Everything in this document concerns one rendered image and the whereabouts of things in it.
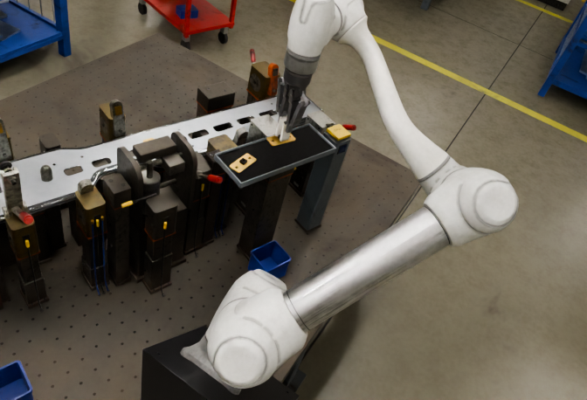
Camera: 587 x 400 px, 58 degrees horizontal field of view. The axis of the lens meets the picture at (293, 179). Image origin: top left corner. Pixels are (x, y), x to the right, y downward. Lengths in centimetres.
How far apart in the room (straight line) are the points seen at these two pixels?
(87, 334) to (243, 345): 70
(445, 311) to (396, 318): 30
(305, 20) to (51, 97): 148
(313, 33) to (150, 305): 97
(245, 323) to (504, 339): 208
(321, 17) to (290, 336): 73
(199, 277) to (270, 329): 71
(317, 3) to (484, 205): 59
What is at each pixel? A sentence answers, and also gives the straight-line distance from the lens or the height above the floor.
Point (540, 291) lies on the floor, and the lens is 340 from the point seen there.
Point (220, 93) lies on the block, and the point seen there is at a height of 103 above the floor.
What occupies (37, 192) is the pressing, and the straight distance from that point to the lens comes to 166.
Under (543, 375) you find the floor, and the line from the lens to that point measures 305.
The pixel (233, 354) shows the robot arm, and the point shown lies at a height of 118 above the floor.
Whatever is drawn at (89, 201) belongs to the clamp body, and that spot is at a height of 107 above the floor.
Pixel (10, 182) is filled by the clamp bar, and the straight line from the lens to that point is 141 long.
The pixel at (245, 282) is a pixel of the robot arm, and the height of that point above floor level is 108.
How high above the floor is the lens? 217
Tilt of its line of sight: 41 degrees down
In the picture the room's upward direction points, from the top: 16 degrees clockwise
